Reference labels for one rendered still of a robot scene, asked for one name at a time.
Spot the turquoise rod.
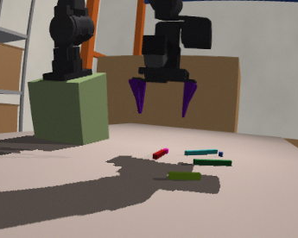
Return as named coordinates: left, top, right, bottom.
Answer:
left=185, top=149, right=218, bottom=155

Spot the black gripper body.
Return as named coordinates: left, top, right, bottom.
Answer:
left=132, top=67, right=197, bottom=84

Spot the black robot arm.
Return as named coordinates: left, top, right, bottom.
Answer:
left=42, top=0, right=212, bottom=81

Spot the lime green rod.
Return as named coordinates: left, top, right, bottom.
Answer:
left=168, top=172, right=201, bottom=180

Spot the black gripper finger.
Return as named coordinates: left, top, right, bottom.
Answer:
left=182, top=82, right=197, bottom=117
left=129, top=79, right=146, bottom=114

